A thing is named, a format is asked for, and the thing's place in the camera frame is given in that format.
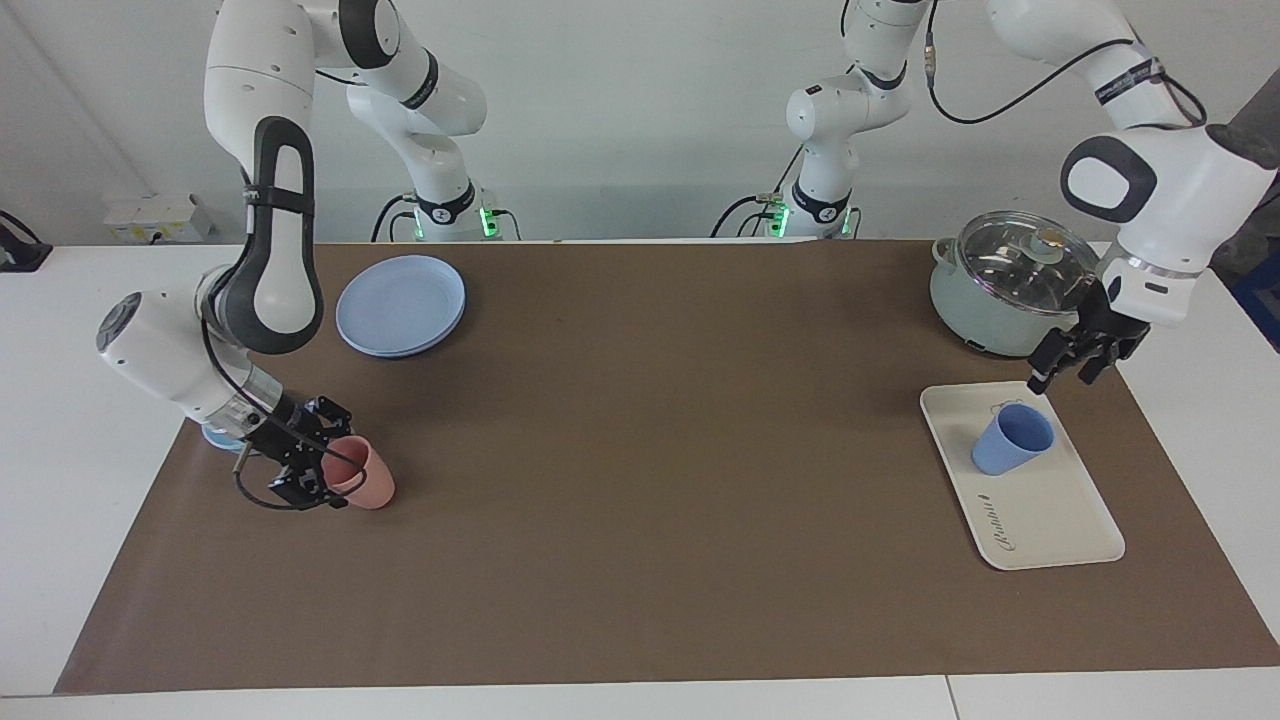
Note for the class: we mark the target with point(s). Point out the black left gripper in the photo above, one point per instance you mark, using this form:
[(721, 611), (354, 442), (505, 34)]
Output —
[(1105, 335)]

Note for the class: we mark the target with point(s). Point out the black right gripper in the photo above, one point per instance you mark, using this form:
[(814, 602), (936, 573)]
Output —
[(290, 445)]

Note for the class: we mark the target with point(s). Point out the pink plastic cup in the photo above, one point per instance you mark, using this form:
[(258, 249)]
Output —
[(365, 480)]

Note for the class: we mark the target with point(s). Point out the blue plastic cup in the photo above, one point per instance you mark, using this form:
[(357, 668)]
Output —
[(1010, 440)]

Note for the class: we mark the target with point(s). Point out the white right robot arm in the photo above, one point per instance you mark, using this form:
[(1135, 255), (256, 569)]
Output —
[(270, 250)]

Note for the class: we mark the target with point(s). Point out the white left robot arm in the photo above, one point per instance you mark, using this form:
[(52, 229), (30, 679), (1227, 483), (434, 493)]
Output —
[(1170, 190)]

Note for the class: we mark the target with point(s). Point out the cream rectangular tray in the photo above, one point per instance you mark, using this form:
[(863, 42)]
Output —
[(1040, 510)]

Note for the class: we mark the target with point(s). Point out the pale green cooking pot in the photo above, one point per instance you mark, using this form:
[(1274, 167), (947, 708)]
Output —
[(985, 320)]

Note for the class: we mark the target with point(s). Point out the light blue bowl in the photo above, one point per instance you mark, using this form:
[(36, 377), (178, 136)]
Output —
[(220, 438)]

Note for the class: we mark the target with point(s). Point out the glass pot lid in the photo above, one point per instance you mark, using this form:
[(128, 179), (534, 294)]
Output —
[(1020, 260)]

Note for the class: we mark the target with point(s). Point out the blue plastic plate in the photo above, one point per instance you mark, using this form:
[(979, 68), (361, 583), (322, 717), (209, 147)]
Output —
[(400, 305)]

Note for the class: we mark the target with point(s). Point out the blue crate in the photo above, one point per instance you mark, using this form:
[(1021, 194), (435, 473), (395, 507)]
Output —
[(1262, 300)]

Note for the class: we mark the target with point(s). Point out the white power strip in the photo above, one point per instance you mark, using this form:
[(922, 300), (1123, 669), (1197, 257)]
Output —
[(155, 218)]

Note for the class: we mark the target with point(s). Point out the brown table mat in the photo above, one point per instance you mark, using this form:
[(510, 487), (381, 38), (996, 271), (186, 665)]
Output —
[(650, 480)]

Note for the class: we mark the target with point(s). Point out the black clamp mount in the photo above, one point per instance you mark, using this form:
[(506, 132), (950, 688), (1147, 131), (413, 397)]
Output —
[(20, 250)]

